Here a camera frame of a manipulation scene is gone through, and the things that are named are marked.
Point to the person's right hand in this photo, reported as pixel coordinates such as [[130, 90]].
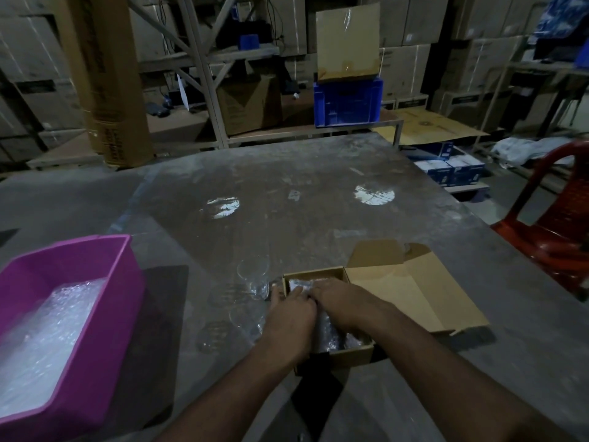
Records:
[[349, 306]]

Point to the person's left hand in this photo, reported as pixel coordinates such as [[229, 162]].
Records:
[[290, 322]]

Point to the clear bubble wrap sheet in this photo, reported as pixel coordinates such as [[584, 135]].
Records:
[[333, 340]]

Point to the clear drinking glass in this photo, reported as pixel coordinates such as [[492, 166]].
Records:
[[248, 324]]

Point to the small brown cardboard box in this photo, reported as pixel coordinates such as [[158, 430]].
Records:
[[414, 294]]

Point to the pile of bubble wrap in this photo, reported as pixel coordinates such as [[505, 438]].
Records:
[[46, 345]]

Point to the person's right forearm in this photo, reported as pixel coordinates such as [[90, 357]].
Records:
[[451, 386]]

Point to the person's left forearm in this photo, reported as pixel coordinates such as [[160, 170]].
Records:
[[230, 400]]

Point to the blue and white product box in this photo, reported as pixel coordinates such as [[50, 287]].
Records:
[[435, 172], [467, 170]]

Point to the dark blue product box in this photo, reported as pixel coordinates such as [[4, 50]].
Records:
[[435, 150]]

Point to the flattened printed cardboard sheet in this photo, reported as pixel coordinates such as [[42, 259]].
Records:
[[428, 126]]

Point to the flat cardboard sheet with tape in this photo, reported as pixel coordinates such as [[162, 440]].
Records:
[[347, 41]]

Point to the tall narrow cardboard carton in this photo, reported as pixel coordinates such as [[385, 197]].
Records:
[[110, 78]]

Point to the pink plastic bin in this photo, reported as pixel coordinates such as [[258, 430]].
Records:
[[110, 326]]

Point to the blue plastic crate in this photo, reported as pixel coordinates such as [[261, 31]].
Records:
[[347, 103]]

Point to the red plastic chair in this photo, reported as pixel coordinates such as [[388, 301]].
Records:
[[557, 243]]

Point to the open brown carton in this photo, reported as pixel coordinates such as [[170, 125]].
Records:
[[248, 105]]

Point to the white plastic bag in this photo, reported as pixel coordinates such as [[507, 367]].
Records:
[[520, 149]]

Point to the small dark object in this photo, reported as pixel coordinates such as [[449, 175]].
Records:
[[161, 109]]

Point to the white paper sheet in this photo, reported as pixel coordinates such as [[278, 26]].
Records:
[[184, 94]]

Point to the grey metal storage rack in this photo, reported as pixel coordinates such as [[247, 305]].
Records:
[[202, 64]]

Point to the small blue bin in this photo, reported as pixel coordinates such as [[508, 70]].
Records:
[[248, 41]]

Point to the blue plastic tray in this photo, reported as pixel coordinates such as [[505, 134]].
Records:
[[583, 55]]

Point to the blue patterned bag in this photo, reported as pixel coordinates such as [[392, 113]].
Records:
[[559, 16]]

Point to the metal frame table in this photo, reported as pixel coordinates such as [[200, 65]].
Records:
[[538, 66]]

